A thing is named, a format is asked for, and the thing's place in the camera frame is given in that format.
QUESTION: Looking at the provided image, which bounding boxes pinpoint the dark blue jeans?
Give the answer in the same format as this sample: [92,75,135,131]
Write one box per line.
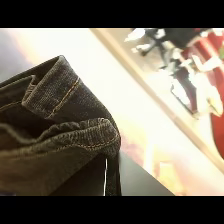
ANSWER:
[0,54,122,196]

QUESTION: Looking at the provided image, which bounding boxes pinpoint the heap of clothes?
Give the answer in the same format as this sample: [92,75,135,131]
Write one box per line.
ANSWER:
[169,28,224,160]

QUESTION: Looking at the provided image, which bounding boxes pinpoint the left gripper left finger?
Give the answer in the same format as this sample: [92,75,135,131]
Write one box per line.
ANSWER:
[49,154,107,196]

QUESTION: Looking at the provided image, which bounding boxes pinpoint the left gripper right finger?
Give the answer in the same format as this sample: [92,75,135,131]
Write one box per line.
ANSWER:
[119,151,175,196]

